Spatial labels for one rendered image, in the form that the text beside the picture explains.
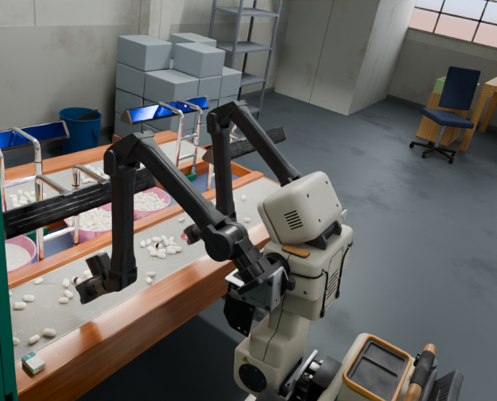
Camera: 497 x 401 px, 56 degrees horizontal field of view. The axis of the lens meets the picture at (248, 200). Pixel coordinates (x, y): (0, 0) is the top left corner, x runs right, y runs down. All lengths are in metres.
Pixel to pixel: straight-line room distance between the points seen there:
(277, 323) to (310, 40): 6.46
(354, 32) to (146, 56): 3.82
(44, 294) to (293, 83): 6.47
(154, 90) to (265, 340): 3.17
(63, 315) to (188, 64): 3.18
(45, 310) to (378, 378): 1.08
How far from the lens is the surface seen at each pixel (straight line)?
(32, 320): 1.70
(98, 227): 2.14
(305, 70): 7.67
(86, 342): 1.58
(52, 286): 1.83
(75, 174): 1.83
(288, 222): 1.22
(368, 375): 1.46
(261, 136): 1.55
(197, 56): 4.40
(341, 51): 7.42
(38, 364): 1.50
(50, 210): 1.59
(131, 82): 4.48
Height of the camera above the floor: 1.89
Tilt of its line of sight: 27 degrees down
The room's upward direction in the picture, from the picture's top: 11 degrees clockwise
